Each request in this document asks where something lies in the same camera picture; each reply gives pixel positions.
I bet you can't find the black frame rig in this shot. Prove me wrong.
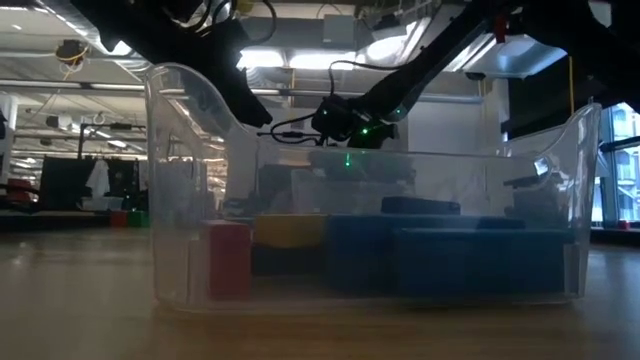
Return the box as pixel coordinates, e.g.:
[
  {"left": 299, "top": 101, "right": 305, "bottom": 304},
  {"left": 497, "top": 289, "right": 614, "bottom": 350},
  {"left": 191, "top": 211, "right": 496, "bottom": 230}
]
[{"left": 77, "top": 123, "right": 151, "bottom": 211}]

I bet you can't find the yellow rectangular wooden block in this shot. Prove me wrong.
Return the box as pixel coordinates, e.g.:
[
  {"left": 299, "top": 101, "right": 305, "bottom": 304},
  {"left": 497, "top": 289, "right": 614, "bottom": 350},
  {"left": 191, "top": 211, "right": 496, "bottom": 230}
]
[{"left": 253, "top": 214, "right": 329, "bottom": 250}]

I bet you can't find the pink rectangular wooden block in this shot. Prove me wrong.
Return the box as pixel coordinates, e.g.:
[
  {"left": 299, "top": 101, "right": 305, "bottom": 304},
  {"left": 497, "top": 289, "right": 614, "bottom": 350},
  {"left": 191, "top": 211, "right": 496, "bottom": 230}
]
[{"left": 206, "top": 221, "right": 253, "bottom": 302}]

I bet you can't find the clear plastic bin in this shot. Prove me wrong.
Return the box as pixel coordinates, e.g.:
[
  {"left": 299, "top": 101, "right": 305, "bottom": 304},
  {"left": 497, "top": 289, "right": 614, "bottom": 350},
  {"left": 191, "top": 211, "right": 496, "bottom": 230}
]
[
  {"left": 143, "top": 62, "right": 604, "bottom": 314},
  {"left": 291, "top": 167, "right": 416, "bottom": 217}
]

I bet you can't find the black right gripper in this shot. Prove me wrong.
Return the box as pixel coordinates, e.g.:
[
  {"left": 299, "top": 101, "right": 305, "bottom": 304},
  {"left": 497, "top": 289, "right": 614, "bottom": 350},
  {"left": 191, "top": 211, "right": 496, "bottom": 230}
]
[{"left": 311, "top": 94, "right": 401, "bottom": 150}]

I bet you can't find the ceiling light panel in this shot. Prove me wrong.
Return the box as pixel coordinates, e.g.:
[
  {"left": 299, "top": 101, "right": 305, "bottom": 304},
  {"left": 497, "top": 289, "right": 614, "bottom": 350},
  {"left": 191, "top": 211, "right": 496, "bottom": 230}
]
[{"left": 235, "top": 47, "right": 359, "bottom": 71}]

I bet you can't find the ceiling cable reel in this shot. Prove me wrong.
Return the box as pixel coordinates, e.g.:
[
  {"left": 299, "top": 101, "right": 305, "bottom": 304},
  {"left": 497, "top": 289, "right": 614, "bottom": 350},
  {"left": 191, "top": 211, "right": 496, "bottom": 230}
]
[{"left": 54, "top": 38, "right": 92, "bottom": 67}]

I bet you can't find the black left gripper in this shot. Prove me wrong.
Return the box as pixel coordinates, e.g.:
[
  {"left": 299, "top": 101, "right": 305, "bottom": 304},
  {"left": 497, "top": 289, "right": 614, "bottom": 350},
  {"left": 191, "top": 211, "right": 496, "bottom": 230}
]
[{"left": 69, "top": 0, "right": 276, "bottom": 129}]

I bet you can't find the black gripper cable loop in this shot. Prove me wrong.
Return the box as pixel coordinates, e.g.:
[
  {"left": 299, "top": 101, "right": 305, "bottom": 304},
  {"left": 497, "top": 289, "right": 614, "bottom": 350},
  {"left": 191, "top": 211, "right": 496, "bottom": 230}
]
[{"left": 257, "top": 59, "right": 401, "bottom": 146}]

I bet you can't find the wide silver ceiling duct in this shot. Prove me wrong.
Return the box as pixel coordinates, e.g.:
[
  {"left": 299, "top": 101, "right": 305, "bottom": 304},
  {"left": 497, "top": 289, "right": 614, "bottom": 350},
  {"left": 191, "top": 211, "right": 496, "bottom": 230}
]
[{"left": 29, "top": 0, "right": 151, "bottom": 84}]

